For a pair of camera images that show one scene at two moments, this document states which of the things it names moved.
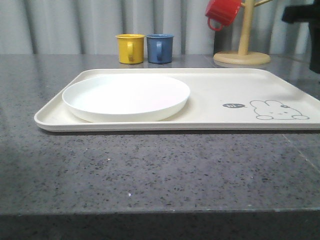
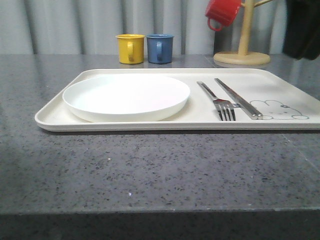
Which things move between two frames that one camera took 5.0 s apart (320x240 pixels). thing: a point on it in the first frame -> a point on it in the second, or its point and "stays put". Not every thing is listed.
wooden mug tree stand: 243,57 stays put
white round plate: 125,97 stays put
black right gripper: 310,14 -> 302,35
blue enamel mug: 160,47 stays put
